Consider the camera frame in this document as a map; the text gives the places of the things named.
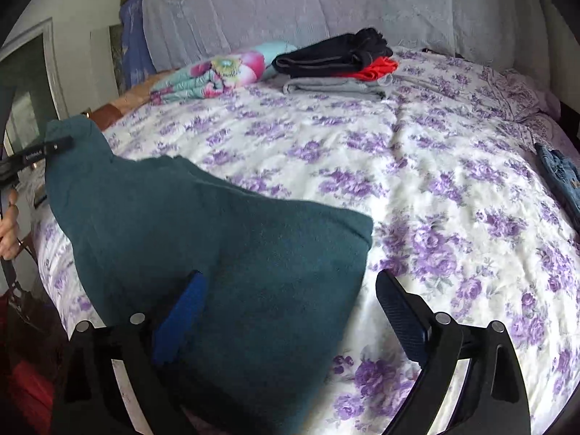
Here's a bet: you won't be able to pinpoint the person left hand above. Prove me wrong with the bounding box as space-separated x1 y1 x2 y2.
0 188 21 260

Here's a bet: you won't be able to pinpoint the dark green fleece pants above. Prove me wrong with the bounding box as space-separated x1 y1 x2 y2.
45 116 373 434

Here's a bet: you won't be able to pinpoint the lavender lace headboard cover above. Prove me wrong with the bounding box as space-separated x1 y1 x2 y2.
142 0 550 86

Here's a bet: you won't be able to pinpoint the purple floral bed quilt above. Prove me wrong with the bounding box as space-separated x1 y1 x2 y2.
31 47 580 435

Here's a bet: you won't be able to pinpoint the brown orange pillow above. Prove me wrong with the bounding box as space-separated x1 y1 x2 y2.
86 70 173 132

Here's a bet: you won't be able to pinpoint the blue patterned cloth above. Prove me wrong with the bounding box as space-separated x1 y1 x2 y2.
119 0 156 90

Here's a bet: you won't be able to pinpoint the folded red garment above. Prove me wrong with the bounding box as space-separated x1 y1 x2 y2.
341 57 399 82

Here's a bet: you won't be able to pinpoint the blue denim jeans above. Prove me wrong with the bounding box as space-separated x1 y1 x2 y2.
534 142 579 223

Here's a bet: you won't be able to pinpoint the folded colourful floral blanket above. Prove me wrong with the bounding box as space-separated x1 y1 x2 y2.
149 41 297 105

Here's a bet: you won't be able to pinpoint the folded black pants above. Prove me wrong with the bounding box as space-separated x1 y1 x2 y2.
272 28 393 78

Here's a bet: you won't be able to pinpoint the folded grey garment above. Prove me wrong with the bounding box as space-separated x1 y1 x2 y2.
282 74 393 101

